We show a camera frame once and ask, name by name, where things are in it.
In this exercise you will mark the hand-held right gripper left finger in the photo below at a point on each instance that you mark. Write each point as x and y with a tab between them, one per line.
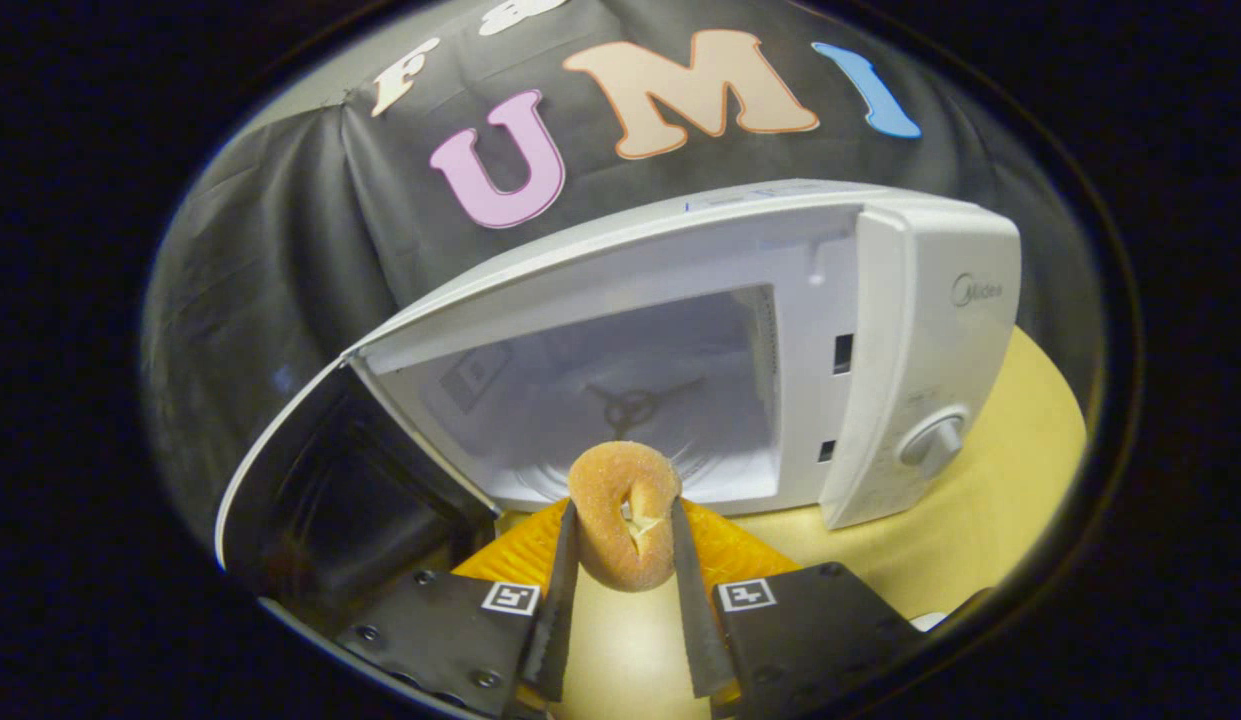
555	640

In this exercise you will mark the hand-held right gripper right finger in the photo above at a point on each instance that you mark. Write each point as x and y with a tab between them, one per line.
702	640

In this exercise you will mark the sugared donut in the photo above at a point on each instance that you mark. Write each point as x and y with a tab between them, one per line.
605	500

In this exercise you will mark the white microwave oven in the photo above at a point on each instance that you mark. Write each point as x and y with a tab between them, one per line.
880	350

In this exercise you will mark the black backdrop cloth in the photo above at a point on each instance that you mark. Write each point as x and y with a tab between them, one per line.
280	250

